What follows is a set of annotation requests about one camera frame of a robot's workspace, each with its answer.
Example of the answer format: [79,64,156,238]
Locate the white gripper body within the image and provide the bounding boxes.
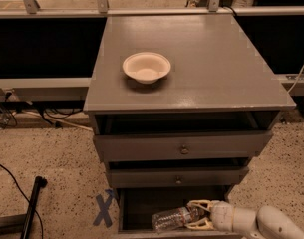
[210,201,257,233]

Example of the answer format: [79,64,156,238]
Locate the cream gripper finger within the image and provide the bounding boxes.
[187,200,219,212]
[185,217,214,231]

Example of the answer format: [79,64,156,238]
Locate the clear plastic water bottle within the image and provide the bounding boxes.
[152,207,204,233]

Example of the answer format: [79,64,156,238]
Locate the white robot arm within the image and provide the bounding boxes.
[186,200,304,239]

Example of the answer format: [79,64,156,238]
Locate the grey bottom drawer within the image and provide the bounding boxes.
[112,186,241,239]

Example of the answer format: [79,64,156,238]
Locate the grey drawer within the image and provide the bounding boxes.
[107,167,249,188]
[94,131,272,162]
[112,186,241,239]

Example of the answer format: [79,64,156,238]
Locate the grey wooden drawer cabinet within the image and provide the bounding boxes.
[83,14,297,239]

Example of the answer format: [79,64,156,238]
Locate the grey top drawer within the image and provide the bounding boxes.
[94,131,272,162]

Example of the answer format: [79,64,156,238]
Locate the grey middle drawer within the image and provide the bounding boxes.
[107,167,249,188]

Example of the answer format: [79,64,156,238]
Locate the blue tape cross mark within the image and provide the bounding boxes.
[93,189,115,228]

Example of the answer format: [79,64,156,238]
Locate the white paper bowl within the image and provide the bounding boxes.
[123,52,171,84]

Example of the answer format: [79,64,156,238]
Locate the black metal stand leg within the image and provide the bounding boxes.
[20,176,47,239]

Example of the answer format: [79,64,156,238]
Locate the white cable at right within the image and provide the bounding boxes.
[286,52,304,95]

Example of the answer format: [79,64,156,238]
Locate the metal rail frame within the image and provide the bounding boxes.
[0,0,304,93]

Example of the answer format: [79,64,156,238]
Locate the black floor cable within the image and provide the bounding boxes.
[0,158,45,239]

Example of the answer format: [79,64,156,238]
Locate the black cable bundle under rail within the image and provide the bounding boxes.
[0,92,85,129]

